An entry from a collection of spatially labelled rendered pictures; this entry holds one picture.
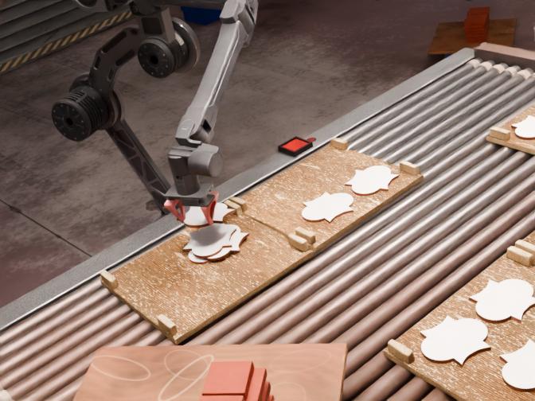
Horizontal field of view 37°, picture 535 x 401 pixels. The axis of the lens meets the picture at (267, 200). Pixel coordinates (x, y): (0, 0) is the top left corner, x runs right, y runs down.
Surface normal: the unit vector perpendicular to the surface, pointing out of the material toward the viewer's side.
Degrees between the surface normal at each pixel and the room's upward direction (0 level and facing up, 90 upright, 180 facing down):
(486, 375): 0
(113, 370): 0
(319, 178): 0
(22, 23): 85
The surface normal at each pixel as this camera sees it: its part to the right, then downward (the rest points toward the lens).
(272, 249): -0.18, -0.84
